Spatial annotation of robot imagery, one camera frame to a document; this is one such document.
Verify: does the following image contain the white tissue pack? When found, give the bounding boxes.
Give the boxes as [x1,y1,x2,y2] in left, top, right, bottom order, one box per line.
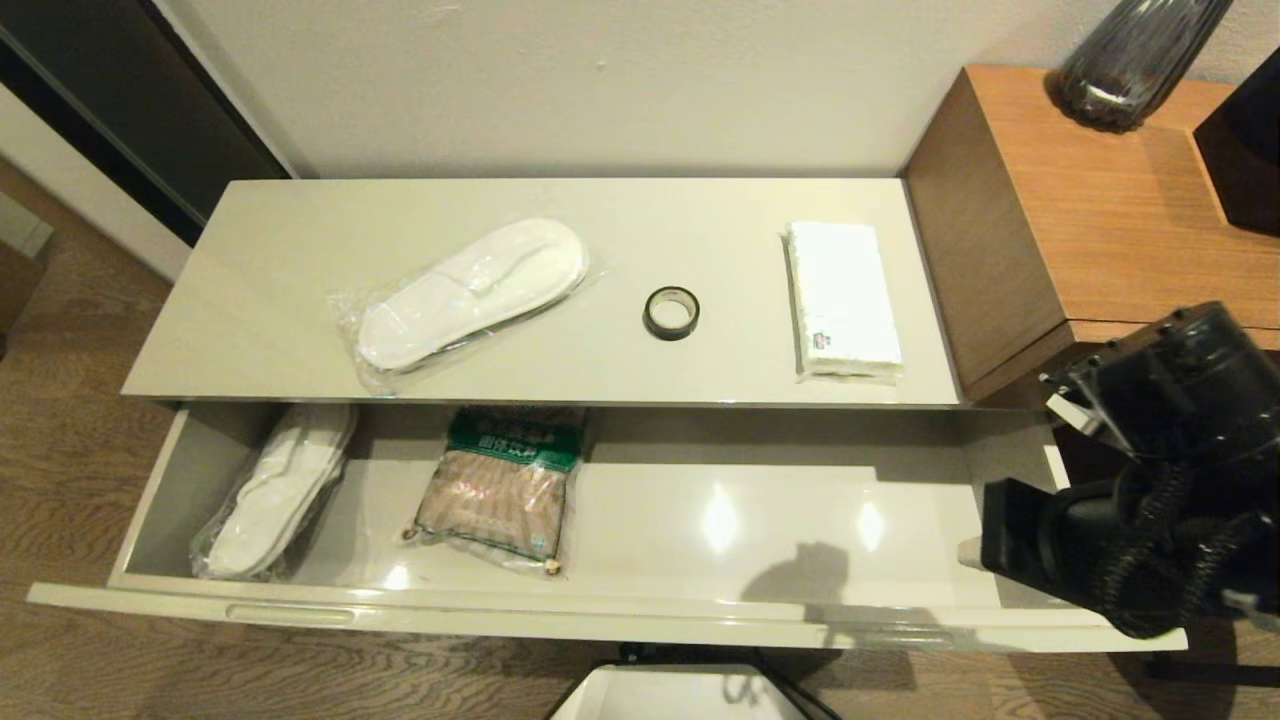
[782,221,904,385]

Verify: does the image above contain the black tape roll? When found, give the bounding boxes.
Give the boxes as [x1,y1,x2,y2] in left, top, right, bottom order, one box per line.
[643,286,701,341]

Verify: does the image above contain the white glossy drawer cabinet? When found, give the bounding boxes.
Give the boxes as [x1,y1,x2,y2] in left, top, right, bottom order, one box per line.
[122,178,1066,441]

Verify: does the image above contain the brown wooden side cabinet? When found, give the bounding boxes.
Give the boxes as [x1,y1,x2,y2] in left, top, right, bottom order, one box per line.
[903,65,1280,409]

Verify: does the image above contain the black box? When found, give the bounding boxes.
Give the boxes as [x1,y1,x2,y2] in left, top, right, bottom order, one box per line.
[1193,48,1280,236]

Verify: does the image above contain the drink sachet bag green label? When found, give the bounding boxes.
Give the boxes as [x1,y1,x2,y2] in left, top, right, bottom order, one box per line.
[403,405,589,578]

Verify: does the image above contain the grey ribbed glass vase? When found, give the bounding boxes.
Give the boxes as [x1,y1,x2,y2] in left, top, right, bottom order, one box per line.
[1047,0,1234,133]

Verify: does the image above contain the white slippers in plastic bag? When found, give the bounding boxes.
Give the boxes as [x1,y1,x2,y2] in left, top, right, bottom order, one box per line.
[190,403,358,581]
[328,218,593,396]

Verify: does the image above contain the dark door panel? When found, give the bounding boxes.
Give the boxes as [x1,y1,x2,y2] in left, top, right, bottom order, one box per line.
[0,0,293,248]

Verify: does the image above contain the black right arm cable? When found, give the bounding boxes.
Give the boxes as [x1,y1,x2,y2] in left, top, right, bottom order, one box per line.
[1090,465,1280,641]

